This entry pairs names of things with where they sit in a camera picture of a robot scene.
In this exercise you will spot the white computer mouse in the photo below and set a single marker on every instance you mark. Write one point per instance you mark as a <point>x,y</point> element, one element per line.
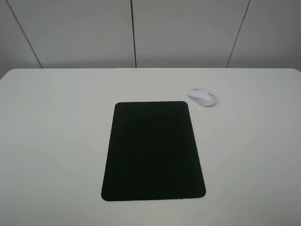
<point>202,96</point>

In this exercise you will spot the black rectangular mouse pad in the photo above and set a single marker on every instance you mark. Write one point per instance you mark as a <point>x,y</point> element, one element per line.
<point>152,154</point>

